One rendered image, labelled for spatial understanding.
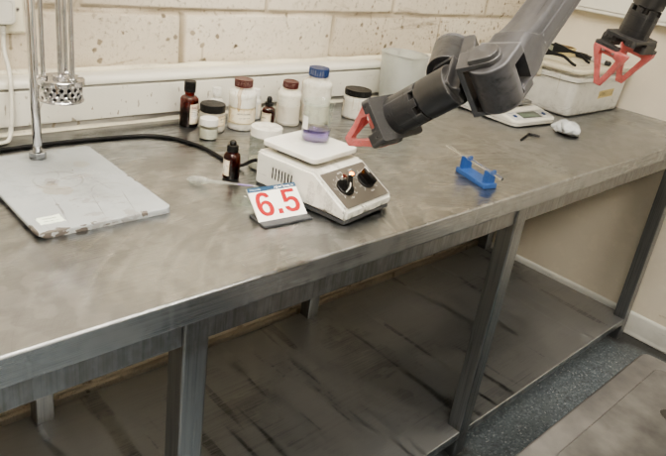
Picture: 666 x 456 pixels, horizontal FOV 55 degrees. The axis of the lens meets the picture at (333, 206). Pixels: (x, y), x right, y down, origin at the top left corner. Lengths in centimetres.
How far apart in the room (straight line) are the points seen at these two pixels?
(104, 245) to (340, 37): 104
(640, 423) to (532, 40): 86
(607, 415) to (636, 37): 74
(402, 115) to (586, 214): 167
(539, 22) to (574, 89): 115
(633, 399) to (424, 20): 117
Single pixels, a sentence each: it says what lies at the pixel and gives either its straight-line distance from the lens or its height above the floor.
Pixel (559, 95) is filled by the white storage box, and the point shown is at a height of 81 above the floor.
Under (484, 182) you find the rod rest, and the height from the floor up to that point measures 76.
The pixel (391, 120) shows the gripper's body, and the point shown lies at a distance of 91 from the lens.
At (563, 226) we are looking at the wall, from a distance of 256.
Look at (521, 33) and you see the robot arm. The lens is 89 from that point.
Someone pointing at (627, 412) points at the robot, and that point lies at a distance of 149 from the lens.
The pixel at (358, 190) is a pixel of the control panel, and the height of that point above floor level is 79.
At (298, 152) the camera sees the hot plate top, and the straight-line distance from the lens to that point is 106.
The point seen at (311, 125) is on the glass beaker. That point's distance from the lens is 109.
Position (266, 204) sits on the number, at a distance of 101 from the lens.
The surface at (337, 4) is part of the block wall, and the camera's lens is 175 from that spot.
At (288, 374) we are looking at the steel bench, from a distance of 178.
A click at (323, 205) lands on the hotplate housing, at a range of 103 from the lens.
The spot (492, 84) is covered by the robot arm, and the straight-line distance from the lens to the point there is 84.
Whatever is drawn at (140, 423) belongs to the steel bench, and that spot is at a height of 8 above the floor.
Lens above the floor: 118
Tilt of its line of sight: 23 degrees down
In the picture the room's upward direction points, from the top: 8 degrees clockwise
